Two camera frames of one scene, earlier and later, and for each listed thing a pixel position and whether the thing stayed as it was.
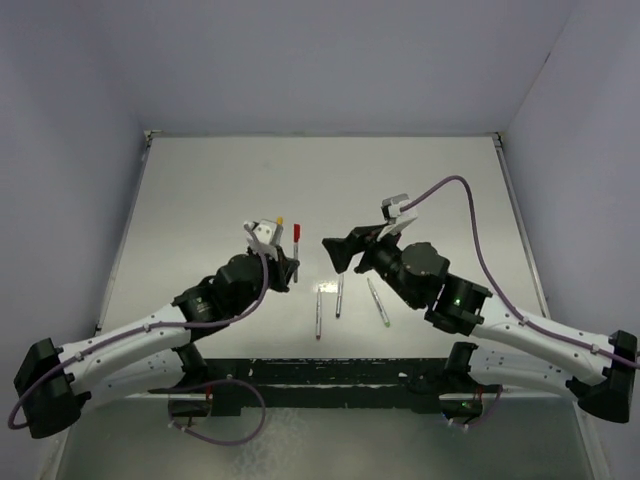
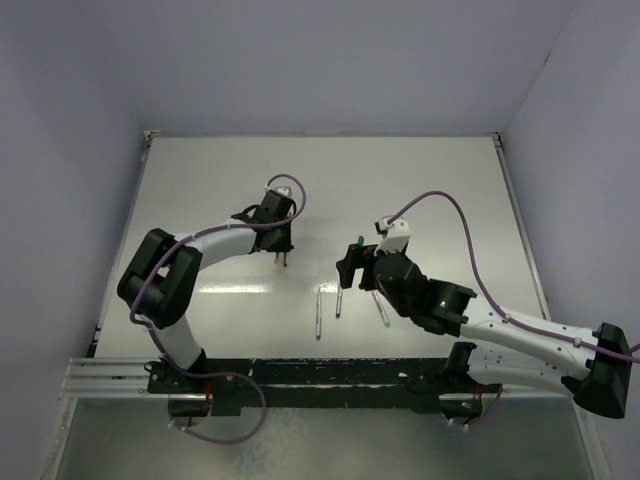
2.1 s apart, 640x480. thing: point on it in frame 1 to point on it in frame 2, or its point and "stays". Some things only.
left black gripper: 282,267 to 284,245
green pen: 378,304 stays
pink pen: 318,315 stays
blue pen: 339,298 stays
